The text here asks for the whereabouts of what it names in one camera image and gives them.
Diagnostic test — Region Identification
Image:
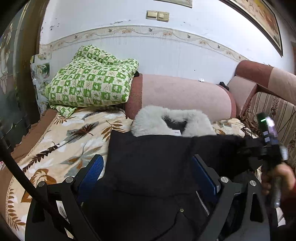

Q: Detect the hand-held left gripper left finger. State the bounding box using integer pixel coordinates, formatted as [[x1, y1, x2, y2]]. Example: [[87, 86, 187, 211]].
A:
[[30, 154, 105, 241]]

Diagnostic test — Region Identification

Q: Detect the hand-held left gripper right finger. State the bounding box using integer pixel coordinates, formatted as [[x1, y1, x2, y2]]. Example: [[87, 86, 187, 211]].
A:
[[193, 154, 264, 241]]

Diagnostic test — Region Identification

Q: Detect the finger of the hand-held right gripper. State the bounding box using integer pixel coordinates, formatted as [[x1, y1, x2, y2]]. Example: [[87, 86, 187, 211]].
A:
[[248, 145, 267, 172]]

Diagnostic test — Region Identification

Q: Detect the black coat with fur collar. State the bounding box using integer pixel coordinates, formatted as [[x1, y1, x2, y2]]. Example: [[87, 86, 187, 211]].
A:
[[84, 105, 265, 241]]

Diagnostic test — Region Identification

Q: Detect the person's right hand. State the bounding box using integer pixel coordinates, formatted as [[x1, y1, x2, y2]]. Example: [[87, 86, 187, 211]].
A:
[[261, 162, 296, 200]]

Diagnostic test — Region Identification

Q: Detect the striped floral sofa cover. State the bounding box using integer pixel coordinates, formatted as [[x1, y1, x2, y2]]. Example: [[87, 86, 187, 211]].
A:
[[242, 91, 296, 167]]

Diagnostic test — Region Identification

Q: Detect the leaf-printed bed sheet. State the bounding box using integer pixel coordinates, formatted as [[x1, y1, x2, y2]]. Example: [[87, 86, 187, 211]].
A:
[[0, 108, 259, 241]]

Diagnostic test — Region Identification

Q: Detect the green checked quilt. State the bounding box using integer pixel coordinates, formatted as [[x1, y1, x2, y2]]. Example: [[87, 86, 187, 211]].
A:
[[43, 45, 139, 118]]

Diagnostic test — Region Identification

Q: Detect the dark glass door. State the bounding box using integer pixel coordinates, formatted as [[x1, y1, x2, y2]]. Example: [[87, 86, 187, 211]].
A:
[[0, 0, 50, 151]]

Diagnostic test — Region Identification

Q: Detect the large framed picture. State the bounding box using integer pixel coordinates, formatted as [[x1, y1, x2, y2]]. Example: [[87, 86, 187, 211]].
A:
[[220, 0, 284, 57]]

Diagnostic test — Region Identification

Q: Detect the black cable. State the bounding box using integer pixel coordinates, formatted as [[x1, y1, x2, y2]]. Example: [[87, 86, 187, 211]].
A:
[[0, 136, 70, 233]]

